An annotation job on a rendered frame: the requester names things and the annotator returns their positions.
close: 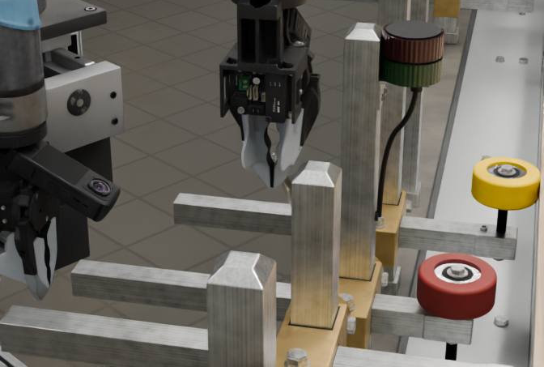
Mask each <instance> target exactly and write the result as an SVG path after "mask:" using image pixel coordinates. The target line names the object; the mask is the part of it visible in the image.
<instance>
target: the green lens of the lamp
mask: <svg viewBox="0 0 544 367"><path fill-rule="evenodd" d="M442 65H443V56H442V57H441V58H440V60H438V61H437V62H433V63H430V64H426V65H404V64H399V63H396V62H391V61H390V60H388V59H386V58H385V56H384V55H383V54H382V53H381V65H380V77H381V78H382V79H383V80H384V81H385V82H387V83H391V84H393V85H397V86H401V87H426V86H431V85H433V84H436V83H438V82H439V81H441V78H442Z"/></svg>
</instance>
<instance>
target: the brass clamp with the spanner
mask: <svg viewBox="0 0 544 367"><path fill-rule="evenodd" d="M388 278H389V274H388V273H386V272H384V269H383V266H382V263H381V262H380V260H379V259H378V258H377V257H376V256H375V265H374V267H373V271H372V276H371V279H370V280H359V279H352V278H344V277H339V281H338V295H341V294H343V293H345V294H349V295H352V297H353V303H354V304H355V310H353V311H352V312H351V317H355V318H356V327H355V333H354V334H348V335H347V337H346V346H347V347H348V348H360V349H367V350H368V345H369V342H370V338H371V335H372V333H371V324H372V305H373V301H374V299H375V295H376V294H380V291H381V287H382V286H387V283H388Z"/></svg>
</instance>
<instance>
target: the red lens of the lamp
mask: <svg viewBox="0 0 544 367"><path fill-rule="evenodd" d="M389 24H390V23H389ZM389 24H387V25H385V26H384V27H383V29H382V46H381V52H382V54H383V55H384V56H386V57H387V58H390V59H392V60H395V61H399V62H410V63H421V62H432V61H435V60H437V59H439V58H441V57H442V56H443V52H444V29H443V28H442V27H440V26H438V25H437V26H438V27H440V28H441V30H442V31H441V35H440V36H437V37H435V38H431V39H427V40H422V41H421V40H404V39H401V38H400V39H399V38H396V37H394V36H390V35H389V34H387V33H386V32H385V28H386V27H387V26H388V25H389Z"/></svg>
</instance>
